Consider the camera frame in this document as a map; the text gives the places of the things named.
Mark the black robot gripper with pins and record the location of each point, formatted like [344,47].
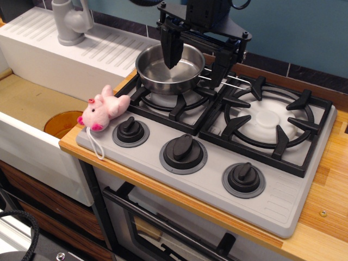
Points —
[208,24]

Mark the pink stuffed pig toy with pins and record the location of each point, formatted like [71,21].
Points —
[101,109]

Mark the stainless steel pan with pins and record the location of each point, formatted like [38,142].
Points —
[158,78]

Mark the black left burner grate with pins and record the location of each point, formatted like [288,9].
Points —
[187,112]

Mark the black burner grate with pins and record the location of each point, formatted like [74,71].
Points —
[274,125]
[187,112]

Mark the black left stove knob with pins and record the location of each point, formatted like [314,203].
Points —
[130,133]

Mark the black stove knob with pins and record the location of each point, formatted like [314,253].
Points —
[243,180]
[183,155]
[130,133]

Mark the black right burner grate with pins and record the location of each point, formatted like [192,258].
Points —
[274,125]

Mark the black middle stove knob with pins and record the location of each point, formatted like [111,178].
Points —
[183,155]

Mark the grey toy stove top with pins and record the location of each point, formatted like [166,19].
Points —
[277,209]

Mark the grey toy faucet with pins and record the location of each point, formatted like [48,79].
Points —
[71,24]

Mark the black right stove knob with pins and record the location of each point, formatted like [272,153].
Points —
[243,180]

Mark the orange plastic plate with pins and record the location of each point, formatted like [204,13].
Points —
[60,124]

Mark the white toy sink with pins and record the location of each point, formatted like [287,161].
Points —
[42,78]

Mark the toy oven door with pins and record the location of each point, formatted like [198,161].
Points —
[156,229]

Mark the wooden drawer front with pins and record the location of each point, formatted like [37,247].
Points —
[60,217]

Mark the black oven door handle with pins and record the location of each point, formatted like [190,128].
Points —
[120,197]

